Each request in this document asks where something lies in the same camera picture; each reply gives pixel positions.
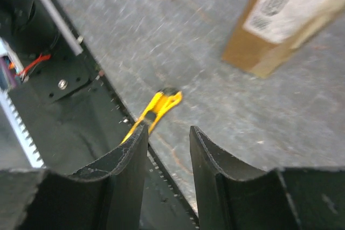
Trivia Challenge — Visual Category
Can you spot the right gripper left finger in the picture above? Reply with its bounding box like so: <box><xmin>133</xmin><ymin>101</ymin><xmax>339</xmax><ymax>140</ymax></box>
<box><xmin>1</xmin><ymin>126</ymin><xmax>148</xmax><ymax>229</ymax></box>

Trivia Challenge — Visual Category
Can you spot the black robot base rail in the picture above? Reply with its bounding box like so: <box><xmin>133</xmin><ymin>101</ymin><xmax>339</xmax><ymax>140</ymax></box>
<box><xmin>8</xmin><ymin>0</ymin><xmax>200</xmax><ymax>230</ymax></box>

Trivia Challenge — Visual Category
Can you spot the yellow utility knife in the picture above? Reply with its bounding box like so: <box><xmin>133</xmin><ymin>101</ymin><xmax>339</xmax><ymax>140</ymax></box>
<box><xmin>121</xmin><ymin>87</ymin><xmax>183</xmax><ymax>145</ymax></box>

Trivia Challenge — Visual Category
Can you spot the slotted cable duct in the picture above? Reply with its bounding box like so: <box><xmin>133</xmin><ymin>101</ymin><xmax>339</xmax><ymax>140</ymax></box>
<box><xmin>1</xmin><ymin>42</ymin><xmax>45</xmax><ymax>168</ymax></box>

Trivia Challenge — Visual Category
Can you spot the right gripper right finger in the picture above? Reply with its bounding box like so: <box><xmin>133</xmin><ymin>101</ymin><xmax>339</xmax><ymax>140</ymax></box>
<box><xmin>189</xmin><ymin>126</ymin><xmax>344</xmax><ymax>229</ymax></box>

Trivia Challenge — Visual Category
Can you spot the brown cardboard express box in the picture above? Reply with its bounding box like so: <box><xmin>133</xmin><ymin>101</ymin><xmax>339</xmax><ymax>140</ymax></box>
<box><xmin>222</xmin><ymin>0</ymin><xmax>344</xmax><ymax>78</ymax></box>

